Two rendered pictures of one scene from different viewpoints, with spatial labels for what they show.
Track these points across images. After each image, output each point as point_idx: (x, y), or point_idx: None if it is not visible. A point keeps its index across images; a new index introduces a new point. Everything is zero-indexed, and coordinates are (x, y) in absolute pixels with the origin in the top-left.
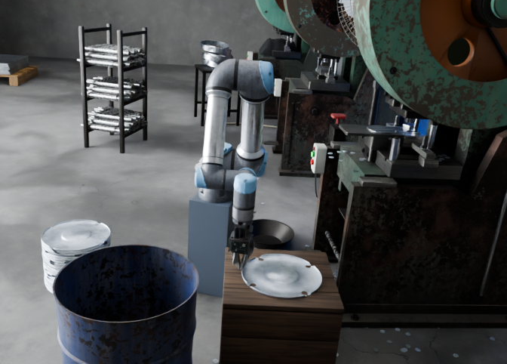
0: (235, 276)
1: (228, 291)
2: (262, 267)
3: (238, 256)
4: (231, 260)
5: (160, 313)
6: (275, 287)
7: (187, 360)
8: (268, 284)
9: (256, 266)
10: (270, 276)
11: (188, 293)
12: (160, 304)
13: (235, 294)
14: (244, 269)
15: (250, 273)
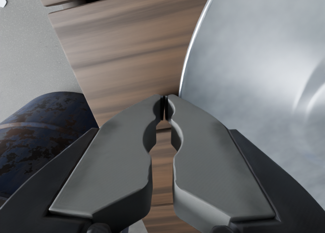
0: (158, 150)
1: (155, 217)
2: (300, 53)
3: (147, 148)
4: (94, 20)
5: (22, 148)
6: (324, 182)
7: (128, 226)
8: (300, 173)
9: (257, 57)
10: (324, 142)
11: None
12: (7, 162)
13: (178, 223)
14: (191, 97)
15: (225, 120)
